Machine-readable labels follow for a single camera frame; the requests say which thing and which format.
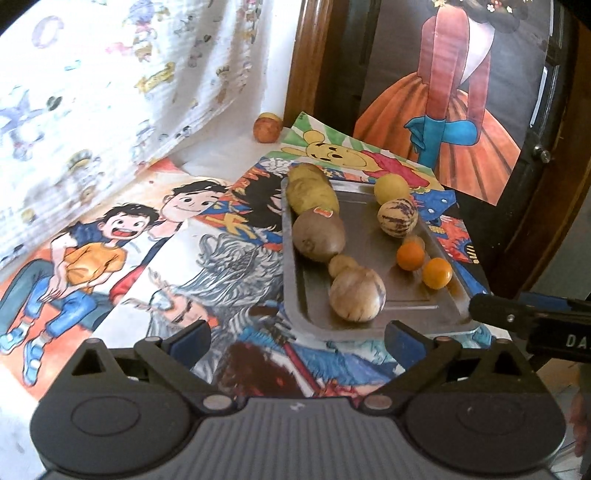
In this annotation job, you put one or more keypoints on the round yellow lemon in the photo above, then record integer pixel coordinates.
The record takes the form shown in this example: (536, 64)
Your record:
(391, 188)

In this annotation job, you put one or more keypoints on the small brown round fruit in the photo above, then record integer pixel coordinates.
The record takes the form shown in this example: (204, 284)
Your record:
(342, 265)

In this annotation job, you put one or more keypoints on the cartoon boys drawing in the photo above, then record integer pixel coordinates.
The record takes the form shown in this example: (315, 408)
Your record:
(92, 258)

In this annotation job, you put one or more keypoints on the red-brown round fruit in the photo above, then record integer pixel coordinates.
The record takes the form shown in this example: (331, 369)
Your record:
(266, 130)

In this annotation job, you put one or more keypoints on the brown kiwi with sticker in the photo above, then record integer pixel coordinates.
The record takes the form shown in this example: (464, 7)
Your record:
(318, 237)

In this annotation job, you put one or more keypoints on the blue red monster drawing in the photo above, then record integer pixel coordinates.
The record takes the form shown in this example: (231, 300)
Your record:
(452, 230)

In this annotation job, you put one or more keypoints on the metal door knob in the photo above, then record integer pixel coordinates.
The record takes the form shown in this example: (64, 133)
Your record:
(541, 154)

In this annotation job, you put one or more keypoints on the oblong yellow-green fruit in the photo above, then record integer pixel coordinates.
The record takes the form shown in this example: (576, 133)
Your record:
(316, 198)

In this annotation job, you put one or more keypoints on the tan striped round fruit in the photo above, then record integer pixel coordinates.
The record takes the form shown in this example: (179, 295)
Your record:
(356, 294)

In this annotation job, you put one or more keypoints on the metal tray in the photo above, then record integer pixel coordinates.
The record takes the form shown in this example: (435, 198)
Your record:
(369, 258)

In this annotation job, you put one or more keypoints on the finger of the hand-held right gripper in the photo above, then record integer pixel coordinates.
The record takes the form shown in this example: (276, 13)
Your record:
(558, 303)
(498, 314)

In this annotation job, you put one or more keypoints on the grey-haired character drawing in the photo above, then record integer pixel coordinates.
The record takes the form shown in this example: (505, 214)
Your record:
(207, 286)

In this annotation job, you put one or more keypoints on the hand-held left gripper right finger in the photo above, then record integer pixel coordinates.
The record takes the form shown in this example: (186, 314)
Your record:
(408, 344)

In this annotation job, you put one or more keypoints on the small orange kumquat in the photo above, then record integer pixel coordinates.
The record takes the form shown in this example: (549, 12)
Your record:
(437, 273)
(410, 256)

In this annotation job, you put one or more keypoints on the spiky-haired hero drawing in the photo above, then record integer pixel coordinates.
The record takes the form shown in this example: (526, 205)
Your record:
(249, 207)

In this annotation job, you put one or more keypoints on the purple-striped pepino melon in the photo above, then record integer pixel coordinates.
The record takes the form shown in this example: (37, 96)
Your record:
(397, 217)

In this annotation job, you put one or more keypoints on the dark door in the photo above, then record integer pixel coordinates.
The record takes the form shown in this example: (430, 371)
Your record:
(360, 46)

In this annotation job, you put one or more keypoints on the greenish-brown fruit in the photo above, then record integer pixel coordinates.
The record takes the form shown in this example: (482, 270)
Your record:
(302, 174)

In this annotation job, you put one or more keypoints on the white cartoon-print cloth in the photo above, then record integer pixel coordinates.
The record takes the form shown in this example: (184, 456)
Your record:
(115, 92)

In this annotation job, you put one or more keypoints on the yellow bear drawing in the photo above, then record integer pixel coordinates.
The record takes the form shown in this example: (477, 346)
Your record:
(332, 150)

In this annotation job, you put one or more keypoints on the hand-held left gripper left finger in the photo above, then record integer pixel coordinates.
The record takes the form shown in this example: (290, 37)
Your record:
(189, 341)

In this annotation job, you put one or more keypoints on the wall poster orange dress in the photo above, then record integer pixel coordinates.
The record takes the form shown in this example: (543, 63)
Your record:
(461, 138)

